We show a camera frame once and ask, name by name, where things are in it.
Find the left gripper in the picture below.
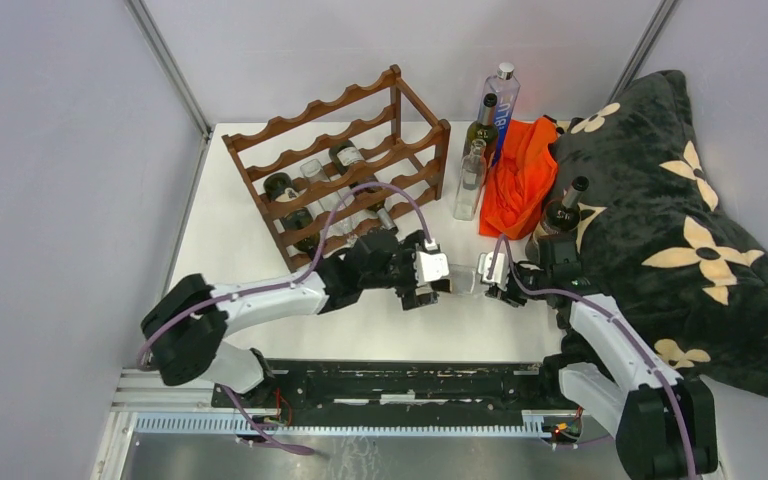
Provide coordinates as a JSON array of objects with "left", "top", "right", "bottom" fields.
[{"left": 361, "top": 231, "right": 439, "bottom": 310}]

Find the clear square bottle black cap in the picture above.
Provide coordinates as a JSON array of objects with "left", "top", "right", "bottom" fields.
[{"left": 449, "top": 264, "right": 480, "bottom": 297}]

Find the dark wine bottle brown label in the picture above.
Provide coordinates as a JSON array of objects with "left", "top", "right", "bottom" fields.
[{"left": 525, "top": 176, "right": 589, "bottom": 261}]

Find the small clear glass bottle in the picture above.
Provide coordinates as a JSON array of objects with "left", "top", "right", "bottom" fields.
[{"left": 453, "top": 138, "right": 486, "bottom": 221}]

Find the dark wine bottle silver neck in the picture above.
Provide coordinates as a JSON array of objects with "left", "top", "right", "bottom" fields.
[{"left": 462, "top": 93, "right": 499, "bottom": 164}]

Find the tall clear glass bottle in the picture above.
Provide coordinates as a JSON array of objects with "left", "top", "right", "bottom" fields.
[{"left": 300, "top": 158, "right": 357, "bottom": 247}]

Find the dark green wine bottle labelled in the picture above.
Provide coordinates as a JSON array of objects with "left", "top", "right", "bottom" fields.
[{"left": 264, "top": 172, "right": 320, "bottom": 259}]

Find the blue square glass bottle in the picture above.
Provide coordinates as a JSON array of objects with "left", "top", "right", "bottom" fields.
[{"left": 482, "top": 62, "right": 520, "bottom": 165}]

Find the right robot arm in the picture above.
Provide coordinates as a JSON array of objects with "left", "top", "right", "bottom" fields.
[{"left": 477, "top": 234, "right": 719, "bottom": 479}]

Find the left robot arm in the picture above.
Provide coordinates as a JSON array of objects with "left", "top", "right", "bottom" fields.
[{"left": 138, "top": 230, "right": 450, "bottom": 408}]

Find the brown wooden wine rack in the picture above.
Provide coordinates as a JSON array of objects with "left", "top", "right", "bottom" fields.
[{"left": 223, "top": 65, "right": 451, "bottom": 272}]

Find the orange cloth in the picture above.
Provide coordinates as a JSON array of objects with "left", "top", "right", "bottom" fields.
[{"left": 478, "top": 116, "right": 559, "bottom": 240}]

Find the black floral blanket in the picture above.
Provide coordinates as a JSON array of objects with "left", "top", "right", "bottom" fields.
[{"left": 548, "top": 70, "right": 768, "bottom": 397}]

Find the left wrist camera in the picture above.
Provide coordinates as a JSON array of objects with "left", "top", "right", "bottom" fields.
[{"left": 414, "top": 240, "right": 450, "bottom": 285}]

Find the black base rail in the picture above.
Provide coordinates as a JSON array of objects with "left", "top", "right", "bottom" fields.
[{"left": 240, "top": 359, "right": 576, "bottom": 433}]

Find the right aluminium corner post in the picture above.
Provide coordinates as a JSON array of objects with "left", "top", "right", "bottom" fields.
[{"left": 608, "top": 0, "right": 681, "bottom": 102}]

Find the aluminium corner post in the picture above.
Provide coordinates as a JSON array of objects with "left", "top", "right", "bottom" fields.
[
  {"left": 124, "top": 0, "right": 214, "bottom": 140},
  {"left": 608, "top": 0, "right": 681, "bottom": 102}
]

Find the left aluminium corner post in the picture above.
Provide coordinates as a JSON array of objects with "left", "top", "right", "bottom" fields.
[{"left": 124, "top": 0, "right": 214, "bottom": 140}]

